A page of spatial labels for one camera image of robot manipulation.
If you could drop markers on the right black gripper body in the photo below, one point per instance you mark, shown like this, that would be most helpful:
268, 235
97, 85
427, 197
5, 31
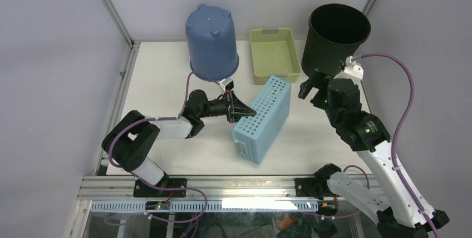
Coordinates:
330, 112

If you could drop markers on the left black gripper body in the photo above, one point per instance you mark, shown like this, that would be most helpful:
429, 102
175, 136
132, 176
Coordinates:
220, 107

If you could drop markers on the light blue plastic basket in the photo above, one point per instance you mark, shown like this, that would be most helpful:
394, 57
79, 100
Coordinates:
254, 135

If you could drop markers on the light green plastic basket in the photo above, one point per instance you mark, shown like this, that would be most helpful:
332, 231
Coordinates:
274, 54

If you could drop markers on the large blue plastic bucket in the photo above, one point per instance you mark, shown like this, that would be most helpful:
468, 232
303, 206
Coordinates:
210, 35

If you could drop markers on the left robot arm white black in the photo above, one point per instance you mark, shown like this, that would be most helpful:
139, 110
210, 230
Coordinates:
130, 141

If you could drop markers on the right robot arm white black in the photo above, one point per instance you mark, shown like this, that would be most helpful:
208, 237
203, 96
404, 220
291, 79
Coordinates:
401, 211

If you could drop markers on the black plastic bucket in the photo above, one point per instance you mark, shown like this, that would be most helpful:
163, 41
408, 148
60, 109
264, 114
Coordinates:
335, 31

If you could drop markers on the orange object under table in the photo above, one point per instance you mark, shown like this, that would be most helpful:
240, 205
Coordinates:
283, 220

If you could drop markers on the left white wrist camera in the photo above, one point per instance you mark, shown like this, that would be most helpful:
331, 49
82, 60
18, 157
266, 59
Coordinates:
226, 85

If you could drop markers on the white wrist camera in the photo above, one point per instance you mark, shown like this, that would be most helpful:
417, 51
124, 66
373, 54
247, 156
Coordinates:
351, 69
226, 85

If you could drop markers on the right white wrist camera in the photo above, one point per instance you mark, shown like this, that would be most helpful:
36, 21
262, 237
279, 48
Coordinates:
351, 69

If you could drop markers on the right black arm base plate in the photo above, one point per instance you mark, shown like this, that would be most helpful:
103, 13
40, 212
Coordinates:
309, 187

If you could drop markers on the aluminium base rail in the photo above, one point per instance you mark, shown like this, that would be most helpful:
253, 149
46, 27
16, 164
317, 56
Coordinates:
122, 188

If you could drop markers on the left corner aluminium post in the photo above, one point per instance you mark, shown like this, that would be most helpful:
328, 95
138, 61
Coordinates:
118, 22

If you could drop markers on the white slotted cable duct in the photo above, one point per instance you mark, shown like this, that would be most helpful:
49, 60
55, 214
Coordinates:
225, 205

